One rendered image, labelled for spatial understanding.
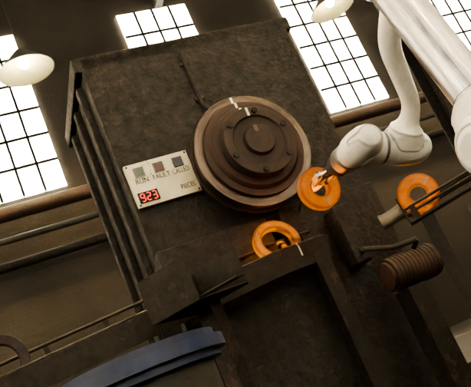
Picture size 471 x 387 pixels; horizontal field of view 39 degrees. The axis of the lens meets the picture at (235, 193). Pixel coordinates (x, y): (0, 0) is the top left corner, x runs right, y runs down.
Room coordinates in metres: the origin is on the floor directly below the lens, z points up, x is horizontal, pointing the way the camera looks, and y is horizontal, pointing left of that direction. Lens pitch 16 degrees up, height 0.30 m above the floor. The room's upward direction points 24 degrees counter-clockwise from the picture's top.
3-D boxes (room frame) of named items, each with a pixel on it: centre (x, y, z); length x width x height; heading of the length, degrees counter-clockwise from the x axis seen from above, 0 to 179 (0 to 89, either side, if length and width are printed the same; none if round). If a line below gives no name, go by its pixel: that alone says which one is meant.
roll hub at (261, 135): (2.38, -0.16, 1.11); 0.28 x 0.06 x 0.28; 113
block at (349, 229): (2.57, -0.33, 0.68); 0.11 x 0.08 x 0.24; 23
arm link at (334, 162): (2.04, -0.36, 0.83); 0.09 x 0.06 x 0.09; 113
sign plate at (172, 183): (2.43, 0.24, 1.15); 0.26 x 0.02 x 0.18; 113
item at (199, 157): (2.47, -0.12, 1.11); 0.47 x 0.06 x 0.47; 113
